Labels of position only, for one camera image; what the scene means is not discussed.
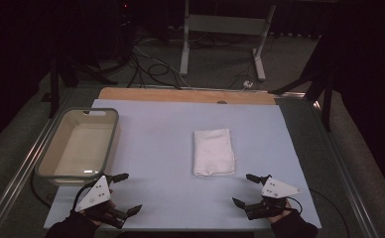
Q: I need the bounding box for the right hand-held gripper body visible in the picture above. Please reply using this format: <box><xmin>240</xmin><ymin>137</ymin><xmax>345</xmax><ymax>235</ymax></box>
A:
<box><xmin>245</xmin><ymin>175</ymin><xmax>304</xmax><ymax>221</ymax></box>

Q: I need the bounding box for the light blue table mat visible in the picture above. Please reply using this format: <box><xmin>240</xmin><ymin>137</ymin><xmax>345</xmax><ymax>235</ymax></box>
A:
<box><xmin>44</xmin><ymin>98</ymin><xmax>322</xmax><ymax>231</ymax></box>

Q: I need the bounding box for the black tripod stand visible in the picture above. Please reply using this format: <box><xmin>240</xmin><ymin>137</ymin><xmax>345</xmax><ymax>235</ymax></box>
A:
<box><xmin>269</xmin><ymin>33</ymin><xmax>335</xmax><ymax>133</ymax></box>
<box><xmin>41</xmin><ymin>49</ymin><xmax>119</xmax><ymax>119</ymax></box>

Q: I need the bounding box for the beige plastic basin grey rim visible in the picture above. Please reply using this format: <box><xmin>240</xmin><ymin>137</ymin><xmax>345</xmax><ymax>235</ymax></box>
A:
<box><xmin>35</xmin><ymin>107</ymin><xmax>120</xmax><ymax>186</ymax></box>

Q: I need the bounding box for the white towel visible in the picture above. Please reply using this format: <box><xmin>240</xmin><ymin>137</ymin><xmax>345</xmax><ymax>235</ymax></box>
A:
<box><xmin>192</xmin><ymin>128</ymin><xmax>237</xmax><ymax>178</ymax></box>

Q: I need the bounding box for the left hand-held gripper black cable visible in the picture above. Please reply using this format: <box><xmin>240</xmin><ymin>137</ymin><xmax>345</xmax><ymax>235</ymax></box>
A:
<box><xmin>30</xmin><ymin>171</ymin><xmax>95</xmax><ymax>212</ymax></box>

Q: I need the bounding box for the wooden board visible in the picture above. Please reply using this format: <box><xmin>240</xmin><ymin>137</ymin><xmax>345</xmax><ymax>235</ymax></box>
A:
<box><xmin>98</xmin><ymin>86</ymin><xmax>277</xmax><ymax>106</ymax></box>

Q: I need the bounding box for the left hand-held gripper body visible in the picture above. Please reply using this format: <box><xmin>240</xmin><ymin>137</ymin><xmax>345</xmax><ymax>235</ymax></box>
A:
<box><xmin>74</xmin><ymin>175</ymin><xmax>129</xmax><ymax>230</ymax></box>

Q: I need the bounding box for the black equipment rack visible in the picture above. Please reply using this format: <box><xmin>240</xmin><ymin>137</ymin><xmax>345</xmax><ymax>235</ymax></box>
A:
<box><xmin>112</xmin><ymin>0</ymin><xmax>139</xmax><ymax>63</ymax></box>

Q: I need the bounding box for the person's right hand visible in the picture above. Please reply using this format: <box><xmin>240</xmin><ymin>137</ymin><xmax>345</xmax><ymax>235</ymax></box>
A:
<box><xmin>268</xmin><ymin>200</ymin><xmax>302</xmax><ymax>224</ymax></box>

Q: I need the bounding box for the grey metal stand frame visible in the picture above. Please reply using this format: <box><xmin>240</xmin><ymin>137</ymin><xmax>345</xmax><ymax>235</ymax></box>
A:
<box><xmin>179</xmin><ymin>0</ymin><xmax>277</xmax><ymax>82</ymax></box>

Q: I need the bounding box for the person's left hand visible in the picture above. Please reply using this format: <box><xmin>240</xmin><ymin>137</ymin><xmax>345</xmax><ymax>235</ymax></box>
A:
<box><xmin>86</xmin><ymin>199</ymin><xmax>118</xmax><ymax>228</ymax></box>

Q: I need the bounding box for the bundle of floor cables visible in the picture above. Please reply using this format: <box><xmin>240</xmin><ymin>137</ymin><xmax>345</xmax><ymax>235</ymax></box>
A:
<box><xmin>127</xmin><ymin>36</ymin><xmax>191</xmax><ymax>90</ymax></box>

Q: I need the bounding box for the aluminium table rail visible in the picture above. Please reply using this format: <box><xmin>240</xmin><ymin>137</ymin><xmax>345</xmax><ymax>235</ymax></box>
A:
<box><xmin>0</xmin><ymin>88</ymin><xmax>76</xmax><ymax>238</ymax></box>
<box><xmin>308</xmin><ymin>98</ymin><xmax>380</xmax><ymax>238</ymax></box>

